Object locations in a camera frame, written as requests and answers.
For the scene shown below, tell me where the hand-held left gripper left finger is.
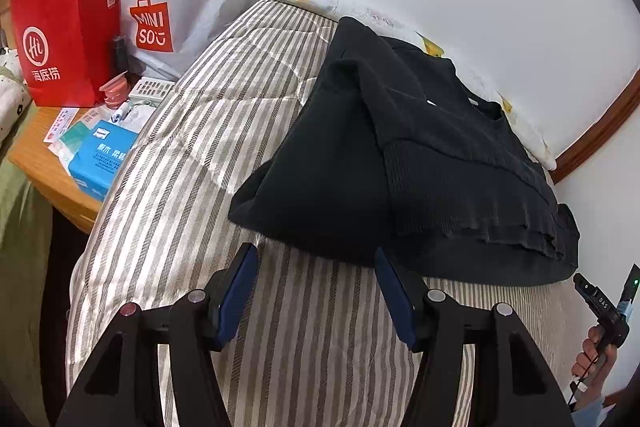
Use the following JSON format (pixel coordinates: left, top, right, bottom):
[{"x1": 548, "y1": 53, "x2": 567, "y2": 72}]
[{"x1": 67, "y1": 242, "x2": 260, "y2": 427}]

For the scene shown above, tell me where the brown wooden door frame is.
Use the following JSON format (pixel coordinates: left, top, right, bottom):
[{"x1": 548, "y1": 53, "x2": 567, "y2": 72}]
[{"x1": 550, "y1": 71, "x2": 640, "y2": 184}]

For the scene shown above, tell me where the pink plastic item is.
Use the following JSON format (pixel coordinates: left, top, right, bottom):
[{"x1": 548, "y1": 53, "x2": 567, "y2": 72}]
[{"x1": 98, "y1": 71, "x2": 131, "y2": 108}]

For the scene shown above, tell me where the white paper card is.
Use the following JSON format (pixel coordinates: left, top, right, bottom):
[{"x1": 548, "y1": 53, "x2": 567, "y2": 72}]
[{"x1": 44, "y1": 108, "x2": 81, "y2": 146}]

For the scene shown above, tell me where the red paper bag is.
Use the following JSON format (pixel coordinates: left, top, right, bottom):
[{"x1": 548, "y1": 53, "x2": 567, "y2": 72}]
[{"x1": 10, "y1": 0, "x2": 125, "y2": 108}]

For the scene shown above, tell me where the white remote control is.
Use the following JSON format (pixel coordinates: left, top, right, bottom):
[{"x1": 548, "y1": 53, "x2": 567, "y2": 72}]
[{"x1": 127, "y1": 77, "x2": 177, "y2": 104}]

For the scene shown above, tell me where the white floral cloth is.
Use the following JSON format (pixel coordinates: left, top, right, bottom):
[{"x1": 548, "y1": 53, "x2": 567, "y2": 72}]
[{"x1": 0, "y1": 49, "x2": 31, "y2": 142}]

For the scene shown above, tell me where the small black bottle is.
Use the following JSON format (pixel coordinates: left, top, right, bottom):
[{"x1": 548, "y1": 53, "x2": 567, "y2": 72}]
[{"x1": 112, "y1": 35, "x2": 129, "y2": 75}]

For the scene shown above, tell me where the teal packet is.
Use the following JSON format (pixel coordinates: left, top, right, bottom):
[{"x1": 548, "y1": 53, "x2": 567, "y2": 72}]
[{"x1": 59, "y1": 109, "x2": 112, "y2": 148}]

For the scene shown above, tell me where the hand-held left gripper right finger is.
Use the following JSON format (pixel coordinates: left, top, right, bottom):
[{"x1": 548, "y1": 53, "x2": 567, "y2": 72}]
[{"x1": 374, "y1": 247, "x2": 576, "y2": 427}]

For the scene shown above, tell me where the blue tissue pack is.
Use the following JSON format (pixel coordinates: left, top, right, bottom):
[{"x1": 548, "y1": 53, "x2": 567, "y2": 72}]
[{"x1": 66, "y1": 119, "x2": 141, "y2": 202}]

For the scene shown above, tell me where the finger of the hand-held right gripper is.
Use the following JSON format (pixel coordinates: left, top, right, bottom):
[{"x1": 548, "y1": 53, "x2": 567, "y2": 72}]
[{"x1": 573, "y1": 273, "x2": 610, "y2": 312}]

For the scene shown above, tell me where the person's right hand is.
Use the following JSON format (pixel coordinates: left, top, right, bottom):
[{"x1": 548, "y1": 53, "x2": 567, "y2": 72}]
[{"x1": 574, "y1": 326, "x2": 608, "y2": 390}]

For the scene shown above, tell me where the wooden nightstand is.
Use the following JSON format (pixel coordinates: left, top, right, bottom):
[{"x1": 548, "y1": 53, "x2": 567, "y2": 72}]
[{"x1": 7, "y1": 99, "x2": 176, "y2": 235}]

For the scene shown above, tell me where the person's right forearm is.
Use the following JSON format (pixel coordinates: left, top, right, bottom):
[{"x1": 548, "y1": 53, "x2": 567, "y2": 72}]
[{"x1": 567, "y1": 379, "x2": 626, "y2": 427}]

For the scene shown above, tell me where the green cloth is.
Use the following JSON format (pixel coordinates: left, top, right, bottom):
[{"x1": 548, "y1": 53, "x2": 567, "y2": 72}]
[{"x1": 0, "y1": 142, "x2": 58, "y2": 408}]

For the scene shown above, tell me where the striped quilted blanket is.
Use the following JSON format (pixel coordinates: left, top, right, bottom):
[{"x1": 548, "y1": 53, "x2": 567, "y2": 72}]
[{"x1": 65, "y1": 0, "x2": 601, "y2": 427}]

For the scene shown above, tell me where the black sweatshirt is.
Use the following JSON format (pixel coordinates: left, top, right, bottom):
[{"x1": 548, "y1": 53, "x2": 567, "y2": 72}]
[{"x1": 228, "y1": 17, "x2": 581, "y2": 286}]

